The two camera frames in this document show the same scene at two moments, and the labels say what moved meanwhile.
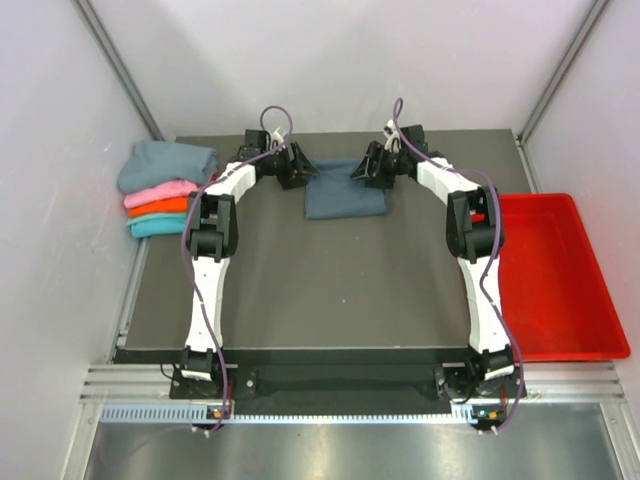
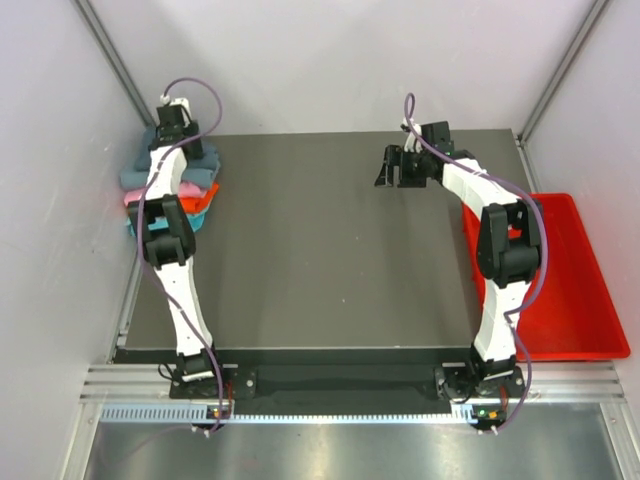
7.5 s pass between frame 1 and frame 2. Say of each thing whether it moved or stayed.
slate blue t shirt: moved
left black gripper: moved
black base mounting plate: stayed
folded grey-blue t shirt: stayed
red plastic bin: stayed
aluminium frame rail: stayed
